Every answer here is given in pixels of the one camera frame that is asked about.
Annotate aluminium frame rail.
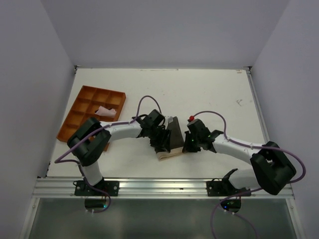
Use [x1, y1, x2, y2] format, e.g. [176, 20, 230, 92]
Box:
[31, 177, 296, 200]

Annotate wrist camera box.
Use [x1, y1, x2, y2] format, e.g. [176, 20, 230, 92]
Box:
[187, 116, 195, 122]
[163, 116, 173, 125]

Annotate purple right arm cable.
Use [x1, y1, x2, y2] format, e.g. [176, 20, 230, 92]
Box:
[193, 111, 307, 239]

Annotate pink rolled underwear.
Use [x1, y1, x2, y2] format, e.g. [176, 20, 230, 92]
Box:
[95, 106, 117, 118]

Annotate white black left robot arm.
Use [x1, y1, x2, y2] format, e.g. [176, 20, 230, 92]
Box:
[67, 110, 171, 196]

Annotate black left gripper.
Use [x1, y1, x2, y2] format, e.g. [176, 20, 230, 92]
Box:
[148, 125, 171, 152]

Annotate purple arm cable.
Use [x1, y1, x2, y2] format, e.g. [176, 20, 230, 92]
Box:
[54, 95, 162, 164]
[193, 111, 307, 239]

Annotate orange wooden compartment tray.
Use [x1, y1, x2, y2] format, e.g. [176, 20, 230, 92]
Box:
[56, 86, 126, 142]

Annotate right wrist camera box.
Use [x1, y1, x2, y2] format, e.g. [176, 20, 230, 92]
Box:
[187, 116, 195, 122]

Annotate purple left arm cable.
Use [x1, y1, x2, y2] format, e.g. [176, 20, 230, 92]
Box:
[54, 95, 162, 164]

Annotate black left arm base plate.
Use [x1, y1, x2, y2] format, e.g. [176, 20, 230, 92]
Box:
[73, 180, 120, 197]

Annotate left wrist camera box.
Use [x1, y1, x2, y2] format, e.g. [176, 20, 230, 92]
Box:
[163, 116, 173, 125]

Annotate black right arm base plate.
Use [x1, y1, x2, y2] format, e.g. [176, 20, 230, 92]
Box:
[206, 178, 251, 197]

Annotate olive underwear with cream waistband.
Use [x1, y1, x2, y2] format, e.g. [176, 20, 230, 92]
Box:
[156, 116, 184, 161]

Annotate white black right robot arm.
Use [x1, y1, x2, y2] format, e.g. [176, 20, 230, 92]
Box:
[183, 119, 297, 196]

